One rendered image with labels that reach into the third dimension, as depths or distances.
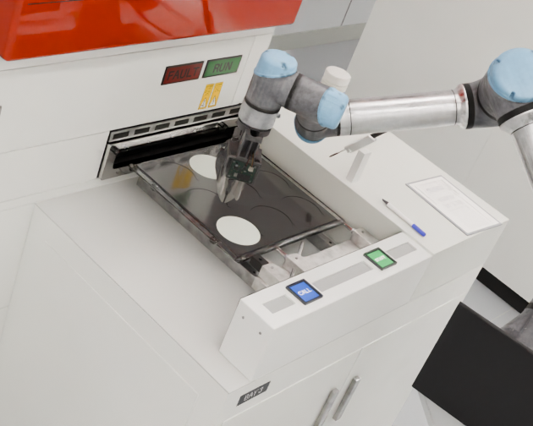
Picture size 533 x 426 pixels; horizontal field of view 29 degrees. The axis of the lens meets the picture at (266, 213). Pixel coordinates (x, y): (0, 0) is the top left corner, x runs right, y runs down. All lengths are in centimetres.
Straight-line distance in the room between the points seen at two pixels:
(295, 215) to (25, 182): 61
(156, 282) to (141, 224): 20
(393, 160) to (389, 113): 51
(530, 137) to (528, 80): 11
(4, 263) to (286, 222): 63
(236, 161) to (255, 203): 29
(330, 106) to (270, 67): 14
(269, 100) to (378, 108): 25
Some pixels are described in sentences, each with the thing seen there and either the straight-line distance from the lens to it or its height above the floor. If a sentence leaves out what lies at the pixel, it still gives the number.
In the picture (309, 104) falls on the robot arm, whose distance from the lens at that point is 198.
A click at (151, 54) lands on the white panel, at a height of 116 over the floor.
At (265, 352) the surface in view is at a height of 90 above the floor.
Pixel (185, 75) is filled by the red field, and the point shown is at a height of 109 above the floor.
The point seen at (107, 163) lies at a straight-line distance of 231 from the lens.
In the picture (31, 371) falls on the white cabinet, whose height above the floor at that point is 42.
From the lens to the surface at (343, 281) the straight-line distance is 211.
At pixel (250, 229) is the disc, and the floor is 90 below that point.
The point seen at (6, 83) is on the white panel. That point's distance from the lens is 200.
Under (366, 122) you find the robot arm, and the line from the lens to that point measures 212.
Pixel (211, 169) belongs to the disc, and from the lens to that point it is 240.
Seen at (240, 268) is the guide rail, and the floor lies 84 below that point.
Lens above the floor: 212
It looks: 32 degrees down
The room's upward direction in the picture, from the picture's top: 22 degrees clockwise
